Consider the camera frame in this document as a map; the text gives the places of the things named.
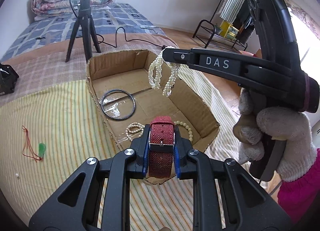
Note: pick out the gloved right hand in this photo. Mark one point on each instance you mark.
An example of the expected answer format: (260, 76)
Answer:
(300, 154)

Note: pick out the yellow striped blanket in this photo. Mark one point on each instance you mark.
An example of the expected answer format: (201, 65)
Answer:
(46, 135)

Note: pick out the red strap wristwatch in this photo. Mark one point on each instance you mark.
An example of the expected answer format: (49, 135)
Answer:
(161, 145)

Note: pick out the open cardboard box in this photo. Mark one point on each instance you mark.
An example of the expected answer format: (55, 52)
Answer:
(118, 83)

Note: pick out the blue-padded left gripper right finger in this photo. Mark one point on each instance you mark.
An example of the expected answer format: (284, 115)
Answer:
(226, 196)

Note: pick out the yellow box on rack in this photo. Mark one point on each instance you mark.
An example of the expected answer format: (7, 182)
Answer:
(228, 31)

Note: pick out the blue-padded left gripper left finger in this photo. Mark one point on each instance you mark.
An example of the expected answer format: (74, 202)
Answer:
(97, 195)

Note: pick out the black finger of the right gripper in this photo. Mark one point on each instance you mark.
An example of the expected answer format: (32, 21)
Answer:
(226, 65)

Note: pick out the dark hanging clothes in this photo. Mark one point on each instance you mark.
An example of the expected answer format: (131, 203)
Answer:
(244, 22)

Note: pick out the plaid brown bed cover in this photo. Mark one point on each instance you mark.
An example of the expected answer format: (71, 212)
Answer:
(44, 67)

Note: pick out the black tripod stand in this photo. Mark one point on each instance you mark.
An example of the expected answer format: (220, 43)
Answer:
(86, 23)

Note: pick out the blue patterned bed sheet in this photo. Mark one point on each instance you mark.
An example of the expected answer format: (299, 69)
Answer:
(59, 28)

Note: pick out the black printed bag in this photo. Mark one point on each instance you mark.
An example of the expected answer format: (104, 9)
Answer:
(8, 79)

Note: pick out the black clothes rack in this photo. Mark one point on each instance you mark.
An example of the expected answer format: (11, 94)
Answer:
(208, 31)

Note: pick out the floral window curtain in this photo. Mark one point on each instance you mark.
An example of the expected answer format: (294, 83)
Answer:
(304, 17)

